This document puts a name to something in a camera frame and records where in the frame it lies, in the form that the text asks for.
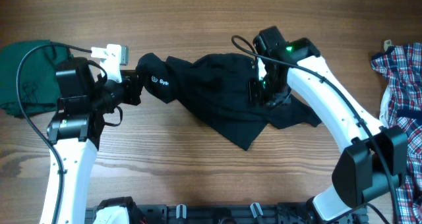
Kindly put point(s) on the black t-shirt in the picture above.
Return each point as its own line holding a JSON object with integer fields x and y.
{"x": 214, "y": 89}

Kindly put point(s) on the plaid red blue shirt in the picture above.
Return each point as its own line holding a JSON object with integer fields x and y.
{"x": 400, "y": 65}

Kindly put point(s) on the folded green garment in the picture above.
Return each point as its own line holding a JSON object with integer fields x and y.
{"x": 39, "y": 89}

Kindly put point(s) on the black mounting rail base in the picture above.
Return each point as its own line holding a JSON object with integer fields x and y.
{"x": 282, "y": 213}

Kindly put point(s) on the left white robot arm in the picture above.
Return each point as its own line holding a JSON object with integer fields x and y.
{"x": 75, "y": 131}

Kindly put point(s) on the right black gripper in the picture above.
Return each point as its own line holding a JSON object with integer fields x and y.
{"x": 254, "y": 95}

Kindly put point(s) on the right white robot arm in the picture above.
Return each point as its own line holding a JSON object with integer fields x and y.
{"x": 372, "y": 156}

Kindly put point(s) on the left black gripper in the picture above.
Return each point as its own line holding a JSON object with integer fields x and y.
{"x": 131, "y": 84}

